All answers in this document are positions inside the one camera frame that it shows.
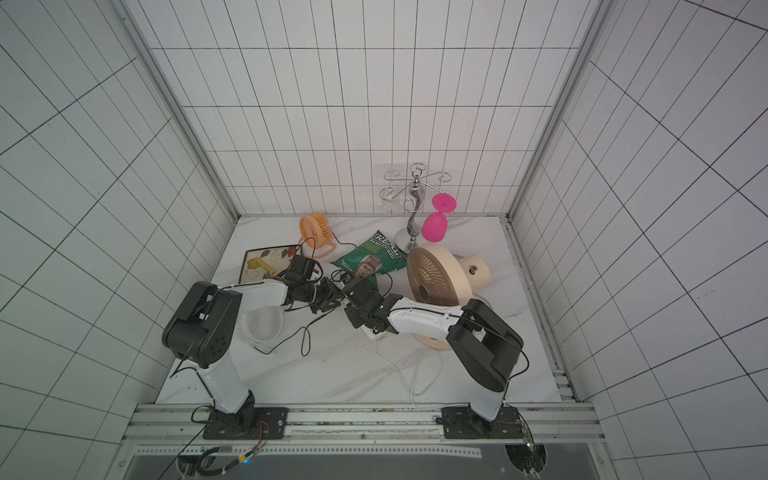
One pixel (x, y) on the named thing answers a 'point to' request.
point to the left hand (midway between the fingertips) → (340, 303)
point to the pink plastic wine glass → (435, 224)
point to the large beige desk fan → (437, 273)
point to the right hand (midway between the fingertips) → (345, 308)
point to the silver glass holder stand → (412, 234)
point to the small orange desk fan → (315, 229)
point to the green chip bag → (381, 255)
